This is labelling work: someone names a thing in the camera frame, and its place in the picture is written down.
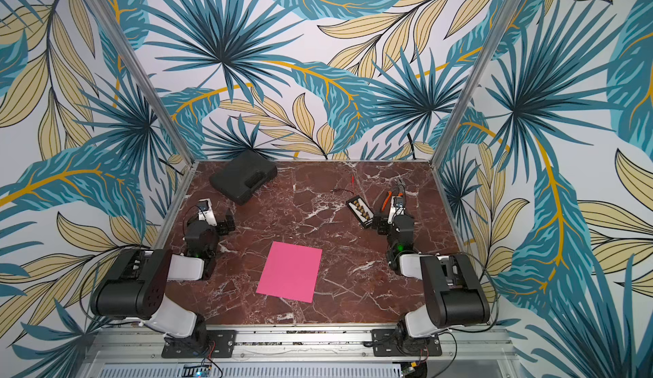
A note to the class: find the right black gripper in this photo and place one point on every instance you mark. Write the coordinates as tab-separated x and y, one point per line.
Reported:
384	222

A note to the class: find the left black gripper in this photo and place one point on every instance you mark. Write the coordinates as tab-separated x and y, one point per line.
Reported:
223	228

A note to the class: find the pink square paper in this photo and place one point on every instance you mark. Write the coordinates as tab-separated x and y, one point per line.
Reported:
290	272

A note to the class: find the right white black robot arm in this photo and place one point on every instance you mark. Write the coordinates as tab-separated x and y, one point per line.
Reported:
453	295

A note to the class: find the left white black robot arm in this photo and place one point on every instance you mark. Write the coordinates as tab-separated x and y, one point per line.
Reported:
134	288

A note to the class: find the black plastic tool case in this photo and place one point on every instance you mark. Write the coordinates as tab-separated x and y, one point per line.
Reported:
243	176

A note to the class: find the green circuit board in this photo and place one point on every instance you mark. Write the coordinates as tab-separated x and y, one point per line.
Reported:
196	371

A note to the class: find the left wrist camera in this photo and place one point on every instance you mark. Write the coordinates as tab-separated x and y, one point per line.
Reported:
206	212

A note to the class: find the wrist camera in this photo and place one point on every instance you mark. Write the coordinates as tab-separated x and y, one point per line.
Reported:
397	207
206	212

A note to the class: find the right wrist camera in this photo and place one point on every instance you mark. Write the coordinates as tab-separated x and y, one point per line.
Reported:
397	207

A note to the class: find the orange handled pliers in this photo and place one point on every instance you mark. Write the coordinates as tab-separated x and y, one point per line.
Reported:
387	200

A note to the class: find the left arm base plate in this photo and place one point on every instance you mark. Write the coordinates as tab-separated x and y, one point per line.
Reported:
214	344

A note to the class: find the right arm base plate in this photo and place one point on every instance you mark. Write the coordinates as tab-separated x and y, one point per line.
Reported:
392	343

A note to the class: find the aluminium front rail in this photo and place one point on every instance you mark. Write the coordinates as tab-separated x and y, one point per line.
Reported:
312	343

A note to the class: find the right aluminium frame post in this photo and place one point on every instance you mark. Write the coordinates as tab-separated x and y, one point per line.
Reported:
495	34

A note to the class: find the aluminium frame post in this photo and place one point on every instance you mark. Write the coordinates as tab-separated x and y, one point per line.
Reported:
112	28
495	34

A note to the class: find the left aluminium frame post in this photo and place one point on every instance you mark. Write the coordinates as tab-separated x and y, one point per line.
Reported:
112	28

